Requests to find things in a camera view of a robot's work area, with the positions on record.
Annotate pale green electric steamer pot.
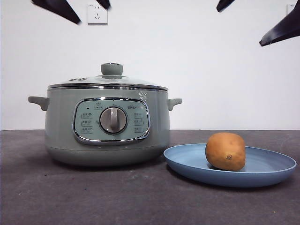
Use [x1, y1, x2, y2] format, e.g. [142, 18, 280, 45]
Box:
[28, 87, 183, 167]

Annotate brown potato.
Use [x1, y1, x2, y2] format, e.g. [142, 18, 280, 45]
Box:
[205, 132, 246, 172]

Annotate blue round plate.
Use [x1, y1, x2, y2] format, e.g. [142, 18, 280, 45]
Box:
[163, 143, 297, 188]

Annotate grey round control dial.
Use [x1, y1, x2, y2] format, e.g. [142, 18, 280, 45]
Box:
[99, 106, 128, 134]

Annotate glass lid with green knob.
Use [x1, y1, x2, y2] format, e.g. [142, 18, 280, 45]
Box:
[48, 62, 168, 91]

